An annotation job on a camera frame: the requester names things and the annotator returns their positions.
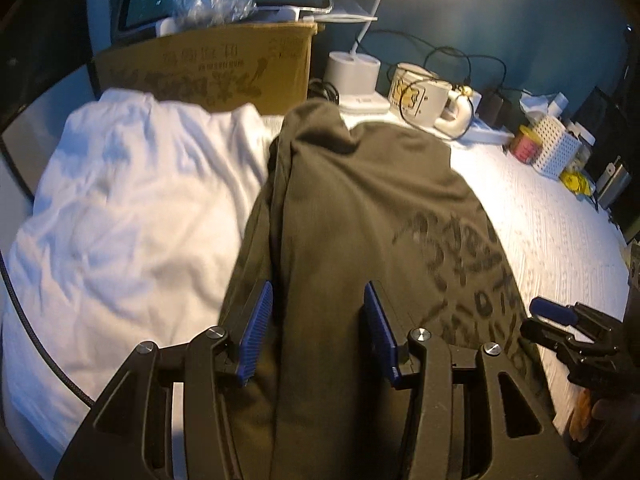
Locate black cable bundle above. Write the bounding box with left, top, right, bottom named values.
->
left=307, top=78, right=341, bottom=106

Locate white tissue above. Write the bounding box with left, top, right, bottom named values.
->
left=520, top=92, right=556, bottom=122

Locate stainless steel tumbler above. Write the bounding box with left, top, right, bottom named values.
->
left=597, top=160, right=632, bottom=211

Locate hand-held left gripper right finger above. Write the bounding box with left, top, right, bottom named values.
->
left=363, top=281, right=583, bottom=480

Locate olive printed t-shirt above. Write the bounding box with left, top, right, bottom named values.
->
left=215, top=99, right=557, bottom=480

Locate white power strip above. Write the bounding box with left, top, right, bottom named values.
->
left=462, top=120, right=516, bottom=146

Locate white desk lamp base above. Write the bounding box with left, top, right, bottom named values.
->
left=324, top=0, right=478, bottom=115

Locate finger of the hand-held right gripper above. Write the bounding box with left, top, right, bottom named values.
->
left=529, top=296, right=582, bottom=329
left=520, top=319, right=584, bottom=362

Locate black braided cable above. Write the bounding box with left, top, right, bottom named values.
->
left=0, top=252, right=96, bottom=408

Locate yellow snack bag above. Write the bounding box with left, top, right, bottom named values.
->
left=559, top=167, right=594, bottom=196

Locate cardboard box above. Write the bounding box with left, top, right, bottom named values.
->
left=92, top=20, right=319, bottom=116

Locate person's right hand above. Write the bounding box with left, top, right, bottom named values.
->
left=570, top=387, right=608, bottom=444

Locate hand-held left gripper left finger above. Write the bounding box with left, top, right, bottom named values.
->
left=52, top=280, right=275, bottom=480

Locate black lamp cable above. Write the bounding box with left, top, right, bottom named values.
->
left=362, top=30, right=473, bottom=87

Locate red can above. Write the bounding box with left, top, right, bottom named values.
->
left=510, top=126, right=544, bottom=164

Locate black charger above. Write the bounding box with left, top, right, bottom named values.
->
left=480, top=92, right=507, bottom=129

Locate white monitor stand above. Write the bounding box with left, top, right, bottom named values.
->
left=155, top=4, right=331, bottom=36

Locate white t-shirt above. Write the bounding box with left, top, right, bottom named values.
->
left=0, top=87, right=281, bottom=441

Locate glass jar white lid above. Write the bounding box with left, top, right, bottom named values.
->
left=567, top=130, right=597, bottom=172

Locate black charger cable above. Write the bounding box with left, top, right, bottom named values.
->
left=420, top=47, right=508, bottom=97

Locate cream cartoon mug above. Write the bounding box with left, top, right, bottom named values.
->
left=387, top=62, right=474, bottom=139

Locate white perforated basket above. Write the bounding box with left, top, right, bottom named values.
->
left=530, top=114, right=584, bottom=180

